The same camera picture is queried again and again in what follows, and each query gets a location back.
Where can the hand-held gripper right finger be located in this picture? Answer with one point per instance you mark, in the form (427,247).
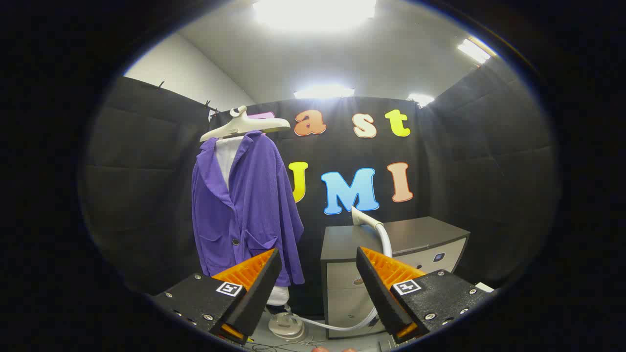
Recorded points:
(379,293)

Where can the grey drawer cabinet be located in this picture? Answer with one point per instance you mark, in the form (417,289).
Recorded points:
(415,234)

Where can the large ceiling light panel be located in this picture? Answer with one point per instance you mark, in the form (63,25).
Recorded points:
(313,12)

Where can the white steamer base unit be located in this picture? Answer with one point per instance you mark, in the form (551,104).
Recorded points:
(286,326)

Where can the white plastic clothes hanger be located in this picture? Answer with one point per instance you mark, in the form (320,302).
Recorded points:
(244,126)

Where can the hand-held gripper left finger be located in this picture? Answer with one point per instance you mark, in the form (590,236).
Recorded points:
(259,293)

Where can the white paper sheet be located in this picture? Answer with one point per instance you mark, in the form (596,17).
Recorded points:
(485,287)

